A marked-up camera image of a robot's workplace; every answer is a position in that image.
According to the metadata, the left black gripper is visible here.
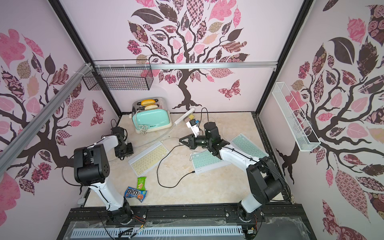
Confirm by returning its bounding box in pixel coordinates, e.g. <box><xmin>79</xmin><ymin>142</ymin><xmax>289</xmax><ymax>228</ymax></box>
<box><xmin>113</xmin><ymin>142</ymin><xmax>133</xmax><ymax>158</ymax></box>

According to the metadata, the yellow wireless keyboard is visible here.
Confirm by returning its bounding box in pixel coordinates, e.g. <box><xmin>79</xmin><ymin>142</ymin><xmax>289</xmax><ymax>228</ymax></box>
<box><xmin>129</xmin><ymin>142</ymin><xmax>170</xmax><ymax>177</ymax></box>

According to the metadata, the black charging cable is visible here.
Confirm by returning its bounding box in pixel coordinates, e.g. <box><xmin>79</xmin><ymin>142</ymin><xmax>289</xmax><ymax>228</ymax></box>
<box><xmin>155</xmin><ymin>119</ymin><xmax>205</xmax><ymax>189</ymax></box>

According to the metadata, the white power strip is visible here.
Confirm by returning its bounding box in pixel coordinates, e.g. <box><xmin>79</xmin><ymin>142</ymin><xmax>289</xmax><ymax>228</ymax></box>
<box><xmin>174</xmin><ymin>108</ymin><xmax>196</xmax><ymax>126</ymax></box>

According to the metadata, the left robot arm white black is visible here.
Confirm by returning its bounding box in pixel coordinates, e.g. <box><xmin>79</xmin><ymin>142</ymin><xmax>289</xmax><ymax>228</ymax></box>
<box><xmin>74</xmin><ymin>127</ymin><xmax>134</xmax><ymax>225</ymax></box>

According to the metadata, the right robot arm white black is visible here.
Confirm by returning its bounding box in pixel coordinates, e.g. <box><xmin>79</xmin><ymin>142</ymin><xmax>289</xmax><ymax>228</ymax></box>
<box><xmin>179</xmin><ymin>120</ymin><xmax>285</xmax><ymax>222</ymax></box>

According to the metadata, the green snack packet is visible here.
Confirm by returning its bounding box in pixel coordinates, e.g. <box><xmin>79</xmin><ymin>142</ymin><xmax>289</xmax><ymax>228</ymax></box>
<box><xmin>137</xmin><ymin>177</ymin><xmax>146</xmax><ymax>191</ymax></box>

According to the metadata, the blue m&m's candy bag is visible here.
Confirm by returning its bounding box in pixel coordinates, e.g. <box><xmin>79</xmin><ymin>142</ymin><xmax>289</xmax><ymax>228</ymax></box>
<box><xmin>124</xmin><ymin>187</ymin><xmax>147</xmax><ymax>203</ymax></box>

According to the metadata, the mint green toaster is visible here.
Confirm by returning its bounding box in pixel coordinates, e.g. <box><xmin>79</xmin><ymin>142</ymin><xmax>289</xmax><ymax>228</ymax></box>
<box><xmin>131</xmin><ymin>97</ymin><xmax>173</xmax><ymax>135</ymax></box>

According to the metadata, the yellow bread slice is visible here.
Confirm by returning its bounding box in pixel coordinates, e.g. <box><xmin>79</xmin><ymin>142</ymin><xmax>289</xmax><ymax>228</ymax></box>
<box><xmin>141</xmin><ymin>99</ymin><xmax>156</xmax><ymax>106</ymax></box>

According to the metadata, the green wireless keyboard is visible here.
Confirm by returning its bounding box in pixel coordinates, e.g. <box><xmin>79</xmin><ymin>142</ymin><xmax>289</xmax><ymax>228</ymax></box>
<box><xmin>191</xmin><ymin>151</ymin><xmax>231</xmax><ymax>174</ymax></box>

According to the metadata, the grey power strip cord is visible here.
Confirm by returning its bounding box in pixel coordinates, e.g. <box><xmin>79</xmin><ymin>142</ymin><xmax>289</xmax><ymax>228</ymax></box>
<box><xmin>131</xmin><ymin>122</ymin><xmax>181</xmax><ymax>148</ymax></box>

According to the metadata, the black wire basket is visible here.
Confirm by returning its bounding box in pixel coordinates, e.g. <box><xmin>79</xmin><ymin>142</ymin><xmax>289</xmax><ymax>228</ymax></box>
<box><xmin>82</xmin><ymin>61</ymin><xmax>154</xmax><ymax>91</ymax></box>

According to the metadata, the white vented cable duct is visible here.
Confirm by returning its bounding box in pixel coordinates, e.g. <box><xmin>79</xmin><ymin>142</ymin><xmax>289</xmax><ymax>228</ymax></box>
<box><xmin>68</xmin><ymin>226</ymin><xmax>244</xmax><ymax>240</ymax></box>

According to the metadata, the white wire shelf basket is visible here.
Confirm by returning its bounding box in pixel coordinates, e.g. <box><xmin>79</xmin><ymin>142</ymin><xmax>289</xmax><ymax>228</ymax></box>
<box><xmin>272</xmin><ymin>82</ymin><xmax>321</xmax><ymax>152</ymax></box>

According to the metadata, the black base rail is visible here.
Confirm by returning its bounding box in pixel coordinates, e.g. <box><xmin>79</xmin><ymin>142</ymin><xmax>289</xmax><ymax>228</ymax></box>
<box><xmin>67</xmin><ymin>203</ymin><xmax>304</xmax><ymax>224</ymax></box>

